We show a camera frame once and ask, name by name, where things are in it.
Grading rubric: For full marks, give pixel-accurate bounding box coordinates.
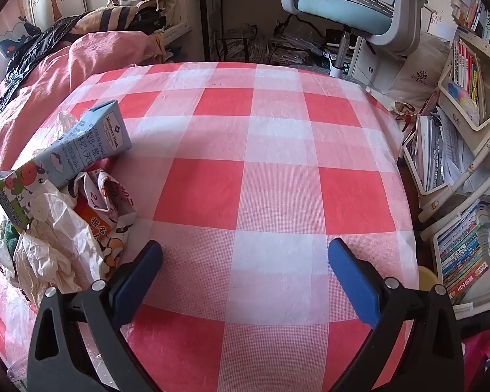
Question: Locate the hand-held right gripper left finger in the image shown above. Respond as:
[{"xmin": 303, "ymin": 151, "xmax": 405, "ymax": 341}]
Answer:
[{"xmin": 26, "ymin": 240, "xmax": 164, "ymax": 392}]

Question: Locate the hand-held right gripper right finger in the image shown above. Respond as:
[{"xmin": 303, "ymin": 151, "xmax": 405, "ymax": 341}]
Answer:
[{"xmin": 327, "ymin": 237, "xmax": 464, "ymax": 392}]

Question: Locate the orange printed wrapper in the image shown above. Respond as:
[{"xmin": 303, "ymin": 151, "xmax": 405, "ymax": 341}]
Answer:
[{"xmin": 67, "ymin": 169, "xmax": 139, "ymax": 270}]

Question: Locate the yellow waste bin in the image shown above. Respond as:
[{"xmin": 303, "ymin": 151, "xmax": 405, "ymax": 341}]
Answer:
[{"xmin": 417, "ymin": 265, "xmax": 437, "ymax": 292}]

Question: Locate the beige paper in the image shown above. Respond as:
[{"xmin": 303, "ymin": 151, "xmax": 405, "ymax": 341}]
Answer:
[{"xmin": 12, "ymin": 173, "xmax": 107, "ymax": 307}]

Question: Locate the blue milk carton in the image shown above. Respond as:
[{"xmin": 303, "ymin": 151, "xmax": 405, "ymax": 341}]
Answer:
[{"xmin": 33, "ymin": 100, "xmax": 133, "ymax": 190}]

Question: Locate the green orange drink carton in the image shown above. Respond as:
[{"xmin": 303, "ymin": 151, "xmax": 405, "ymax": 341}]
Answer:
[{"xmin": 0, "ymin": 160, "xmax": 50, "ymax": 231}]

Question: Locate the small white tissue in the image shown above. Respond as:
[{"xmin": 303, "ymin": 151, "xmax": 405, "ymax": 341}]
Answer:
[{"xmin": 56, "ymin": 110, "xmax": 82, "ymax": 148}]

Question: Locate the row of colourful books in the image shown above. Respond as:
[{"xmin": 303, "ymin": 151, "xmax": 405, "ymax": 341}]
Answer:
[{"xmin": 437, "ymin": 198, "xmax": 490, "ymax": 307}]

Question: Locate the dark green wrapper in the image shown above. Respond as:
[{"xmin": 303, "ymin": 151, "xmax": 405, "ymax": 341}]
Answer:
[{"xmin": 0, "ymin": 220, "xmax": 23, "ymax": 254}]

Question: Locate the pink bag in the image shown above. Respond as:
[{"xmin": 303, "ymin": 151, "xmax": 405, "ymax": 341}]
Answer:
[{"xmin": 461, "ymin": 327, "xmax": 490, "ymax": 392}]

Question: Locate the stack of papers and folders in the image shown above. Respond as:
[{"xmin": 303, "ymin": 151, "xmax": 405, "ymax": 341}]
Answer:
[{"xmin": 412, "ymin": 108, "xmax": 474, "ymax": 190}]

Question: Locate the red white checkered tablecloth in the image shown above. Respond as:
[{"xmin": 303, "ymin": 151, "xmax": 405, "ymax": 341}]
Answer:
[{"xmin": 0, "ymin": 62, "xmax": 418, "ymax": 392}]

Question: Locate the white book rack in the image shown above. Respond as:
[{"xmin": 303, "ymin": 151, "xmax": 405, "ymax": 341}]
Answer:
[{"xmin": 402, "ymin": 28, "xmax": 490, "ymax": 319}]

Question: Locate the white drawer cabinet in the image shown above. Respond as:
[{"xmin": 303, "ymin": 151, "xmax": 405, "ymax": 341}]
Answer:
[{"xmin": 349, "ymin": 37, "xmax": 401, "ymax": 92}]

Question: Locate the pink duvet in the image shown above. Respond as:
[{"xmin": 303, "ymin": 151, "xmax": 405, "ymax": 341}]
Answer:
[{"xmin": 0, "ymin": 32, "xmax": 166, "ymax": 221}]

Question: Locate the white tree print tote bag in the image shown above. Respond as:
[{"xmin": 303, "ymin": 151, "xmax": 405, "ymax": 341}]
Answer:
[{"xmin": 386, "ymin": 33, "xmax": 450, "ymax": 109}]

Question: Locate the row of thin books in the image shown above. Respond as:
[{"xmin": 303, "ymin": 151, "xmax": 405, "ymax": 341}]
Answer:
[{"xmin": 452, "ymin": 39, "xmax": 486, "ymax": 111}]

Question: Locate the pile of wrapped magazines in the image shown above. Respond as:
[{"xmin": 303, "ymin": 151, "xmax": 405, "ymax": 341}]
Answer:
[{"xmin": 267, "ymin": 35, "xmax": 331, "ymax": 64}]

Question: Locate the shiny black plastic bag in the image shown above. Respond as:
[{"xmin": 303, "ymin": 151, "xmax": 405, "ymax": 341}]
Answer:
[{"xmin": 0, "ymin": 15, "xmax": 86, "ymax": 113}]

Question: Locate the beige black striped cloth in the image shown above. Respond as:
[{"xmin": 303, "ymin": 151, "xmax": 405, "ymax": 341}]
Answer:
[{"xmin": 71, "ymin": 6, "xmax": 139, "ymax": 35}]

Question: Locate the grey blue office chair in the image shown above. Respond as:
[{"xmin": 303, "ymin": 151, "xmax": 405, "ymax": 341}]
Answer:
[{"xmin": 281, "ymin": 0, "xmax": 427, "ymax": 78}]

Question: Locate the whale print pillow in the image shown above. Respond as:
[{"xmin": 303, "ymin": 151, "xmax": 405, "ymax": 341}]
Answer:
[{"xmin": 0, "ymin": 16, "xmax": 41, "ymax": 56}]

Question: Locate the black picture frame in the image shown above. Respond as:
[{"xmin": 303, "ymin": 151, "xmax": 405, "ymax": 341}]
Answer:
[{"xmin": 199, "ymin": 0, "xmax": 223, "ymax": 63}]

